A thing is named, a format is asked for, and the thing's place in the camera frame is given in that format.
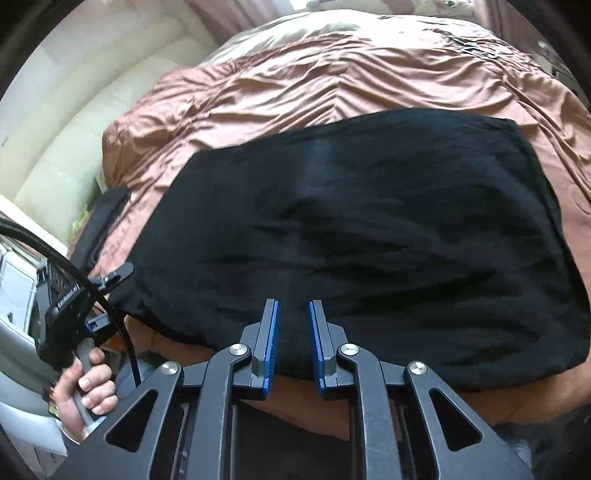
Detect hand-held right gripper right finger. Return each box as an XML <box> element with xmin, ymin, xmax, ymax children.
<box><xmin>308</xmin><ymin>299</ymin><xmax>536</xmax><ymax>480</ymax></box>

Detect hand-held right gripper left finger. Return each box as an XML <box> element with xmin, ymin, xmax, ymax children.
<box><xmin>51</xmin><ymin>299</ymin><xmax>280</xmax><ymax>480</ymax></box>

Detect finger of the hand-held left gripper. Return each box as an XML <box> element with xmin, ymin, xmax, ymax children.
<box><xmin>90</xmin><ymin>262</ymin><xmax>136</xmax><ymax>290</ymax></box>
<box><xmin>84</xmin><ymin>314</ymin><xmax>117</xmax><ymax>345</ymax></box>

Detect black pants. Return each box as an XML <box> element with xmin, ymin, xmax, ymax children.
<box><xmin>67</xmin><ymin>187</ymin><xmax>132</xmax><ymax>278</ymax></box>
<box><xmin>108</xmin><ymin>108</ymin><xmax>591</xmax><ymax>393</ymax></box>

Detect folded black pants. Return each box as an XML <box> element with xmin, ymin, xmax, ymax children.
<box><xmin>67</xmin><ymin>187</ymin><xmax>132</xmax><ymax>278</ymax></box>

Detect person's left hand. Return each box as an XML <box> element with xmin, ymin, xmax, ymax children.
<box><xmin>44</xmin><ymin>346</ymin><xmax>118</xmax><ymax>441</ymax></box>

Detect cream leather headboard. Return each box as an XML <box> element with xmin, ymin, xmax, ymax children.
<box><xmin>0</xmin><ymin>0</ymin><xmax>218</xmax><ymax>217</ymax></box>

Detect person's right leg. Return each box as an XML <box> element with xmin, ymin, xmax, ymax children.
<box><xmin>496</xmin><ymin>415</ymin><xmax>591</xmax><ymax>480</ymax></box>

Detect brown blanket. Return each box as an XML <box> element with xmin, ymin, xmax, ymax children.
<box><xmin>65</xmin><ymin>37</ymin><xmax>591</xmax><ymax>444</ymax></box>

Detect pink curtain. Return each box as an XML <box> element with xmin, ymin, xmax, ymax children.
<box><xmin>475</xmin><ymin>0</ymin><xmax>527</xmax><ymax>42</ymax></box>
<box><xmin>185</xmin><ymin>0</ymin><xmax>301</xmax><ymax>21</ymax></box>

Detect beige duvet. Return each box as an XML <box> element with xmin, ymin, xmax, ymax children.
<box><xmin>203</xmin><ymin>11</ymin><xmax>490</xmax><ymax>65</ymax></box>

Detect black cable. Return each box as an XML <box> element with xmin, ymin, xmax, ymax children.
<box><xmin>0</xmin><ymin>220</ymin><xmax>141</xmax><ymax>386</ymax></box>

